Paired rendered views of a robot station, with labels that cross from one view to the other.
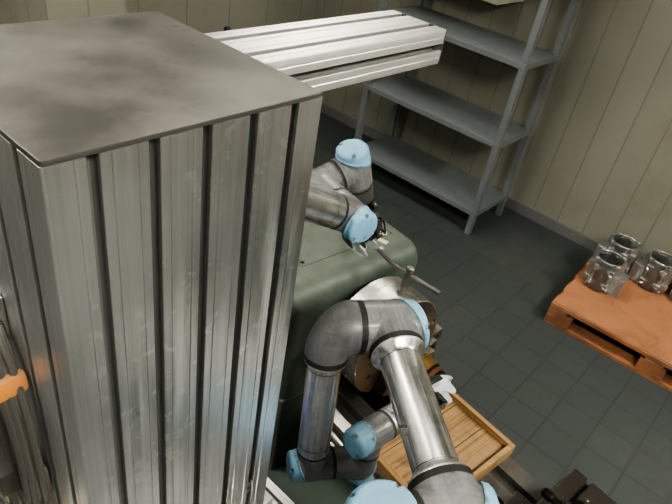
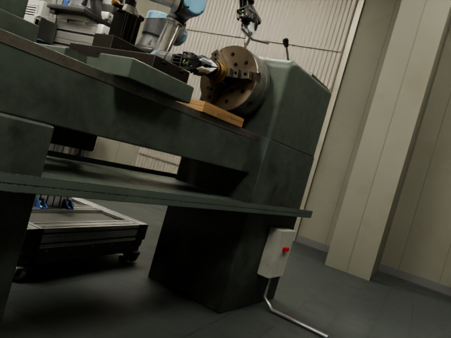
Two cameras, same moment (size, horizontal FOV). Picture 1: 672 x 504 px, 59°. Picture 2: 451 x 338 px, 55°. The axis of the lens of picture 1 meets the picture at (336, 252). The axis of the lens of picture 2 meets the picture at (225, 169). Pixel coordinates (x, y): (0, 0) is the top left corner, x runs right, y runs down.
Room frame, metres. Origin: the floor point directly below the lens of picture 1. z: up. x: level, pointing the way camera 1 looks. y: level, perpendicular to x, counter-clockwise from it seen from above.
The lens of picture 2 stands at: (0.94, -2.23, 0.72)
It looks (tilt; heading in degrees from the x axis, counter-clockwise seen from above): 2 degrees down; 79
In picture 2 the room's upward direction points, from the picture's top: 16 degrees clockwise
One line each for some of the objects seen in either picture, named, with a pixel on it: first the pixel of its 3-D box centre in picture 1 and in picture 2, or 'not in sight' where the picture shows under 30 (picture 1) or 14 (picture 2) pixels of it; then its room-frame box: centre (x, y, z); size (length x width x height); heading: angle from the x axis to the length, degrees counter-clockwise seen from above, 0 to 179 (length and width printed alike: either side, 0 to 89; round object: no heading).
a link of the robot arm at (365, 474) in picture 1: (354, 461); not in sight; (0.91, -0.14, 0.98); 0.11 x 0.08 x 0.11; 108
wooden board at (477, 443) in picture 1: (432, 442); (190, 108); (1.09, -0.36, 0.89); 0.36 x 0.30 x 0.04; 136
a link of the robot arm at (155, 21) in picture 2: not in sight; (156, 23); (0.83, 0.26, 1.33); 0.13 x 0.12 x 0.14; 40
